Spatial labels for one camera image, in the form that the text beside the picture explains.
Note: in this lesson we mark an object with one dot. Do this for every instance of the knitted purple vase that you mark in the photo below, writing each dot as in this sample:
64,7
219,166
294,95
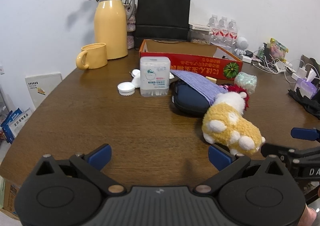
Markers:
131,24

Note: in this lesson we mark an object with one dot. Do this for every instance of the red cardboard box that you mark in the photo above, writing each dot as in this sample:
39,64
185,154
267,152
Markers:
206,60

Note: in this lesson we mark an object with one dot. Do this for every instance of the water bottle right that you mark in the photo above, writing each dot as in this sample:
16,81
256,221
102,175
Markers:
232,33

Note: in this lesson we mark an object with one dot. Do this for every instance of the yellow white plush toy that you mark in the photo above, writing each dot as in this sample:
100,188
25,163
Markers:
223,123

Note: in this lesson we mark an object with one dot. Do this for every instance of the colourful snack bag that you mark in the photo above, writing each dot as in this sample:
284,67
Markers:
278,50

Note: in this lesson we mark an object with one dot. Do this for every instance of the white ribbed jar lid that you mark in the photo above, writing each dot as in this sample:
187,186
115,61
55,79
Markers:
126,88

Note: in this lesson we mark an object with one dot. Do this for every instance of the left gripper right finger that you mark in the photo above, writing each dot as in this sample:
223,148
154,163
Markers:
219,157

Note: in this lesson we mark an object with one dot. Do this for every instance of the white tissue wad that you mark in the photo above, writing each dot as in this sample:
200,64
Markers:
135,78

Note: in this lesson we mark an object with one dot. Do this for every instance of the white round robot toy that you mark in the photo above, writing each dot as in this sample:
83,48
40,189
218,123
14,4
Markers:
240,46

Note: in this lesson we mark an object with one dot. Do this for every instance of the black gloves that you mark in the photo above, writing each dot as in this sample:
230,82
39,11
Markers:
312,106

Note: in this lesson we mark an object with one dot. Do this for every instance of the yellow ceramic mug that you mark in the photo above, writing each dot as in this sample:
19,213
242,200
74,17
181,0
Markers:
92,56

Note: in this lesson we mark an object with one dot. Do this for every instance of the navy blue soft case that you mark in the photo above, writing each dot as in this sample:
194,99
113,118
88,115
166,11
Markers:
187,101

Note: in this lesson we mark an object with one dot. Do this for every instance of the purple woven cloth pouch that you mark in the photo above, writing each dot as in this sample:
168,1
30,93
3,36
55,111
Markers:
202,85

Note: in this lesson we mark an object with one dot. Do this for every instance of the black paper shopping bag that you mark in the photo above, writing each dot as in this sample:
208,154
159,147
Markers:
162,20

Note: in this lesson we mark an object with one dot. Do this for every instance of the clear cotton swab box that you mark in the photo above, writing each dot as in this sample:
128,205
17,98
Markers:
154,76

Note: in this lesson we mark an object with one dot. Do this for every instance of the water bottle middle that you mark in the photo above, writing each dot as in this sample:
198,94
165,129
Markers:
223,30

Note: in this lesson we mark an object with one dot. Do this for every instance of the beige eraser block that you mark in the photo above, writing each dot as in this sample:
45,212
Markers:
212,79

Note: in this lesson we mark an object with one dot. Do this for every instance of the clear seed container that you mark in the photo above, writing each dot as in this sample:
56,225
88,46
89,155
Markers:
199,34

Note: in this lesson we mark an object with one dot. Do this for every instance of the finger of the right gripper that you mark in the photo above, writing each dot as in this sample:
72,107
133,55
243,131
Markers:
306,134
284,153

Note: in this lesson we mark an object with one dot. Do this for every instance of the purple tissue pack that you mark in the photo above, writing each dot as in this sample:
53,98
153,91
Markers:
305,85

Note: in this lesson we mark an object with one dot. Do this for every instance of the blue white pamphlets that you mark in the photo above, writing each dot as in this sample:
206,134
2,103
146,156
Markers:
14,122

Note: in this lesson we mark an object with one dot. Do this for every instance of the person right hand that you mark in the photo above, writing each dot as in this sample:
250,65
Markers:
308,217

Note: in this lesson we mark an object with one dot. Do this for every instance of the yellow thermos jug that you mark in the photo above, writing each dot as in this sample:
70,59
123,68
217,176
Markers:
110,27

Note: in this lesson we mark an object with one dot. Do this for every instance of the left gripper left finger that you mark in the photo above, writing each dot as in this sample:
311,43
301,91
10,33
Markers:
99,157

